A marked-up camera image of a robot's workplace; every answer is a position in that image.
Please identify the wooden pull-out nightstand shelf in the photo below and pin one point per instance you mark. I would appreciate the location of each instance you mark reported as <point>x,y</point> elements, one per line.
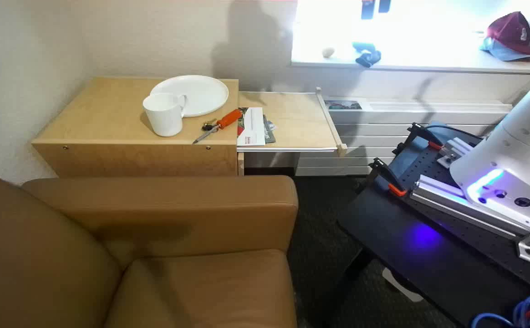
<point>299,122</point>

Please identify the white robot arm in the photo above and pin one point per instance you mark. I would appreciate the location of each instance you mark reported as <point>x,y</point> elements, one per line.
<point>495,173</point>

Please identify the wooden nightstand cabinet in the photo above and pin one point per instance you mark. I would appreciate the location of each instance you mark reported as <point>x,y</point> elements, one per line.
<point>104,131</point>

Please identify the white and red pamphlet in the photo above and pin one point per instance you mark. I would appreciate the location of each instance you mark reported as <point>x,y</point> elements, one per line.
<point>253,127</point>

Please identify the white round plate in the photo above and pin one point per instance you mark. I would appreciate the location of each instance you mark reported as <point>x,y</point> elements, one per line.
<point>204,93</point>

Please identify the white ceramic mug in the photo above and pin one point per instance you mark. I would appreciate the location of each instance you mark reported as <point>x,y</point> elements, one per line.
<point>164,111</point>

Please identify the blue cloth on windowsill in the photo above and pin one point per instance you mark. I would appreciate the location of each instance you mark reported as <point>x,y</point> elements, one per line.
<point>366,52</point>

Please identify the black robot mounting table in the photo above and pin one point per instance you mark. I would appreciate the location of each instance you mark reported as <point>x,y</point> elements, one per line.
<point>466,271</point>

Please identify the brown leather armchair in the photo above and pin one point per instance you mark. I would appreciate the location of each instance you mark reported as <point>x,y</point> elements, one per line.
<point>147,251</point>

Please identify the maroon and blue cap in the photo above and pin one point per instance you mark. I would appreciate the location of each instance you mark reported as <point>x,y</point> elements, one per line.
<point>508,36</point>

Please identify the orange handled screwdriver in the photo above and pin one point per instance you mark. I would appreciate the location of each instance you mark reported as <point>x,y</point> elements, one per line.
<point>218,123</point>

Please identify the orange handled black clamp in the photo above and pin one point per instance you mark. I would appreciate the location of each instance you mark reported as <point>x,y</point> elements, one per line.
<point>381,171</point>

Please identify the white wall heater unit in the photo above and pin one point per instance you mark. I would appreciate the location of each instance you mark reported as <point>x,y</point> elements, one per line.
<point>371,127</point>

